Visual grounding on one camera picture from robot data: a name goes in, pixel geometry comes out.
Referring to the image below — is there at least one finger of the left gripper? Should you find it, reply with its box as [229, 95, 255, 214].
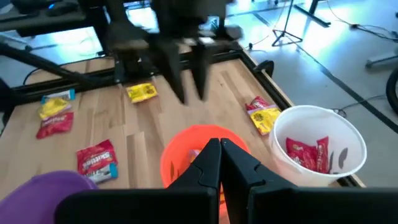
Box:
[191, 42, 215, 101]
[155, 42, 187, 105]

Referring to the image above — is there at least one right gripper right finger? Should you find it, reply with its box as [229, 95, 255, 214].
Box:
[221, 138, 398, 224]

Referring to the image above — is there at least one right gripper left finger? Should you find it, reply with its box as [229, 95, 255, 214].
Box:
[55, 138, 222, 224]

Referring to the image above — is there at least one blue white candy bar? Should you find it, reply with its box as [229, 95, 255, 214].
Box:
[85, 162, 119, 184]
[40, 88, 76, 105]

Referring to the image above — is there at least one orange plastic bucket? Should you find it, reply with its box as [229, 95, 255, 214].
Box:
[159, 124, 251, 224]

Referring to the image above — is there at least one white plastic bucket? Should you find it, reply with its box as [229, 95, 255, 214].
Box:
[268, 105, 368, 187]

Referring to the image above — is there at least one black tripod stand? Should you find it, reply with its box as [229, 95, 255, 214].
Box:
[272, 0, 304, 47]

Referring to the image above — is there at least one black computer mouse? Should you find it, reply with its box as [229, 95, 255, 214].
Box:
[46, 0, 80, 17]

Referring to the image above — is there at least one purple plastic bucket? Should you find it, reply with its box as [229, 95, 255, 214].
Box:
[0, 170, 100, 224]

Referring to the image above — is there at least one black desk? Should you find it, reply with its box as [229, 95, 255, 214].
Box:
[0, 0, 103, 35]

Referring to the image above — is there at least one grey desk foot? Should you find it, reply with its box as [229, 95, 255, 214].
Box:
[365, 52, 398, 68]

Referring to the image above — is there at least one black aluminium table frame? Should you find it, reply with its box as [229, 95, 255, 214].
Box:
[0, 40, 366, 189]

